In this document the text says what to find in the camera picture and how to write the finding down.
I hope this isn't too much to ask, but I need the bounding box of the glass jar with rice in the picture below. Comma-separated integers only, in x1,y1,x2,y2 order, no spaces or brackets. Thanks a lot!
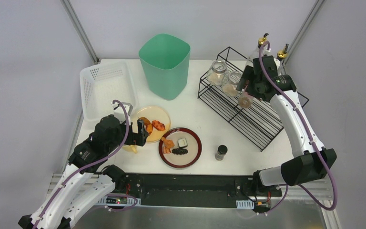
222,71,242,97

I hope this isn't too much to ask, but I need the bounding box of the pink lid spice shaker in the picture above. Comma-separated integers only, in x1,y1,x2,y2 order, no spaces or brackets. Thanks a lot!
237,90,254,109

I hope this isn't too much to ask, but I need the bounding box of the cream plate with leaf pattern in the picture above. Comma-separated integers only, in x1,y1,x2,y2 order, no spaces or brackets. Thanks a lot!
131,105,171,144

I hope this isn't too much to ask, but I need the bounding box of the gold spout oil bottle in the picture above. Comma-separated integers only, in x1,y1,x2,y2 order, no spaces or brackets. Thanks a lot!
245,33,269,67

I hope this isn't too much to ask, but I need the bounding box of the black wire rack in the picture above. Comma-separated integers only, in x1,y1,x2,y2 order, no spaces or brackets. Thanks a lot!
197,46,310,152

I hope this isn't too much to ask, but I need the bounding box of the glass jar with grains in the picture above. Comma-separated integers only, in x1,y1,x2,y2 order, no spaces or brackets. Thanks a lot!
206,60,227,86

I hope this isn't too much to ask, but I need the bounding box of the red rimmed plate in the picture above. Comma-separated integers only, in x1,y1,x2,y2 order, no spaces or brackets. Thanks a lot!
158,127,203,169

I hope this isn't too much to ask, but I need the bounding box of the black lid pepper shaker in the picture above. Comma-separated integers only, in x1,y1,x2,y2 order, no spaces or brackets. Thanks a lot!
215,145,228,161

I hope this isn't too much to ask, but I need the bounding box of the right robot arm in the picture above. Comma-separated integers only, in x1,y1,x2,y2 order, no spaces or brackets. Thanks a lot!
238,55,337,187

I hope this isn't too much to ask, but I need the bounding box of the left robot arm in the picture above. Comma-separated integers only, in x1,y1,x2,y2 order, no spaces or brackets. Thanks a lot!
18,114,149,229

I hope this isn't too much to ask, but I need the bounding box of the fried chicken wing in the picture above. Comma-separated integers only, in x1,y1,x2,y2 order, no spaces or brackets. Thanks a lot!
139,117,153,135

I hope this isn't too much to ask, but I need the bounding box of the yellow mug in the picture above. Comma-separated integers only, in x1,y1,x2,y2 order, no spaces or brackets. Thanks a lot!
122,145,138,154

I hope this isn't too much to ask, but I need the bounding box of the fried chicken nugget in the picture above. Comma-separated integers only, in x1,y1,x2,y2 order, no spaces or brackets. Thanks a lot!
161,137,175,149

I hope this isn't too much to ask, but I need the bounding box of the shrimp piece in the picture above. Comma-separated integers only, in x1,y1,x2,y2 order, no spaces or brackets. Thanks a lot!
162,146,172,154

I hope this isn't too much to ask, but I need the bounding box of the black sea cucumber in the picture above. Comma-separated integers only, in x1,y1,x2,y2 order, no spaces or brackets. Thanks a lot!
172,148,188,155

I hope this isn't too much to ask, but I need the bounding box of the sushi roll piece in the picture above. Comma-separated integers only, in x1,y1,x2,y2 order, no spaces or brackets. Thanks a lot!
178,138,188,148

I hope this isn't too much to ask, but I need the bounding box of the white plastic basket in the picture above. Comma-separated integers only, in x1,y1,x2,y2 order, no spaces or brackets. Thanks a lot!
80,61,139,123

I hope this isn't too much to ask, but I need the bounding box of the green plastic bin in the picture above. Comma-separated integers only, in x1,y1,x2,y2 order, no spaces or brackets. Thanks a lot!
138,33,191,101

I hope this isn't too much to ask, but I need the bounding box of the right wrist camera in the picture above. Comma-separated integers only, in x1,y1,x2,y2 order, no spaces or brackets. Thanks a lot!
273,58,282,75

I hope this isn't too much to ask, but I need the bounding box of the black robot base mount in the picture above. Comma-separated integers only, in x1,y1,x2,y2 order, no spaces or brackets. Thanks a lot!
113,173,282,208

